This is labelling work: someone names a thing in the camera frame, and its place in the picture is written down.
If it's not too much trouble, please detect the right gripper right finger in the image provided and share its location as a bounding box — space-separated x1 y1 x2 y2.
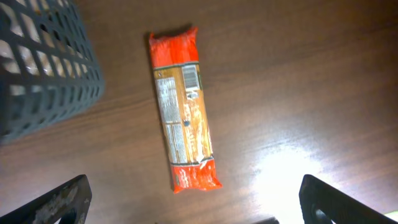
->
299 174 397 224

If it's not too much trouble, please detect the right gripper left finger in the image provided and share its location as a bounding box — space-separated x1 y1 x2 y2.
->
1 174 92 224

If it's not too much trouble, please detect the grey plastic shopping basket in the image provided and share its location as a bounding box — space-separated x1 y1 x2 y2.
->
1 0 105 144

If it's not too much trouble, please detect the orange spaghetti pasta packet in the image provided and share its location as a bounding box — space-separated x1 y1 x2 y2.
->
149 27 223 193

